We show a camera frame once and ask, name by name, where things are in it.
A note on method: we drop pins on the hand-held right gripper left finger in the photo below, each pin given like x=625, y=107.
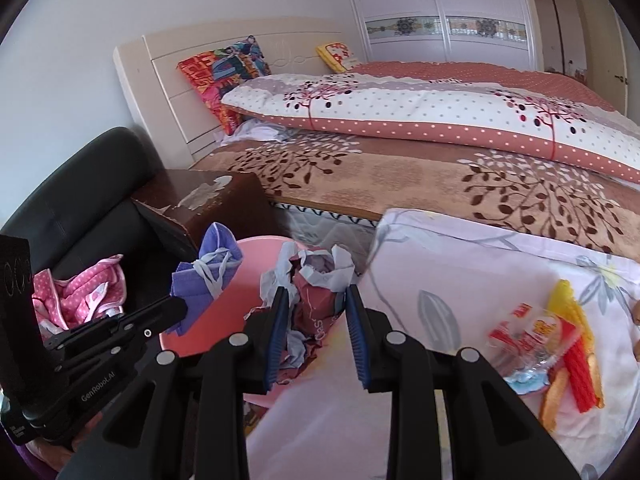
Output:
x=277, y=345

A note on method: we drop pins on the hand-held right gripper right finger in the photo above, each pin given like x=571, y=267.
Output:
x=357, y=345

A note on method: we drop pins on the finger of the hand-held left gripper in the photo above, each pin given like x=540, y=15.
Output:
x=150, y=316

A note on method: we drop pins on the wrappers trash pile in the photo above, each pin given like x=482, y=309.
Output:
x=315, y=305

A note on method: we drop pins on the pink plastic bin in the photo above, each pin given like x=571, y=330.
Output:
x=240, y=280

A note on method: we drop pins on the purple face mask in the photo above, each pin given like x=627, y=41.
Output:
x=220, y=245

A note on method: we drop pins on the person's left forearm purple sleeve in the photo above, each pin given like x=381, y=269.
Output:
x=30, y=461

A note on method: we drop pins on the pink polka-dot cloth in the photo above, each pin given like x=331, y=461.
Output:
x=75, y=290

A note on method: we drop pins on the white floral cloth cover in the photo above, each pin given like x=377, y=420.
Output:
x=450, y=260

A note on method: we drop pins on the quilted mattress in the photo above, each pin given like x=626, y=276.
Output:
x=320, y=225

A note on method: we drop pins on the black leather chair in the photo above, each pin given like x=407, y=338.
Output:
x=90, y=195

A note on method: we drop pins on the dark brown wooden nightstand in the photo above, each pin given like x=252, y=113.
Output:
x=235, y=205

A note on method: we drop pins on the empty plastic bottle red label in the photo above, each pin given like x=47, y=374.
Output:
x=520, y=335

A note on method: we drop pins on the clear plastic wrapper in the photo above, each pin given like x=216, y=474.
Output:
x=525, y=371

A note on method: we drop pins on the brown leaf-print blanket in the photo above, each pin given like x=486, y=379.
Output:
x=400, y=175

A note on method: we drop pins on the orange white foam fruit net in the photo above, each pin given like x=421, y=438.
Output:
x=552, y=400

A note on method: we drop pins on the white bed sheet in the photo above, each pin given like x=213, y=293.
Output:
x=255, y=132

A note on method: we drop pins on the red foam fruit net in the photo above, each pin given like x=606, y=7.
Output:
x=580, y=375

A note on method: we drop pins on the cream wooden headboard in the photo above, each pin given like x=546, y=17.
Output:
x=165, y=90

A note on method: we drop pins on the polka dot floral pillow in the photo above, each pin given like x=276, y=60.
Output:
x=425, y=105

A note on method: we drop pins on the colourful patterned pillow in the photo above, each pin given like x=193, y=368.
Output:
x=220, y=75

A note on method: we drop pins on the brown walnut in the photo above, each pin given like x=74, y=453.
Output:
x=637, y=351
x=636, y=312

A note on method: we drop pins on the yellow patterned cushion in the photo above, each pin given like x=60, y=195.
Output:
x=337, y=55

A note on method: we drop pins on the brown closet doors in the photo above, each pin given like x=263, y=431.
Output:
x=555, y=25

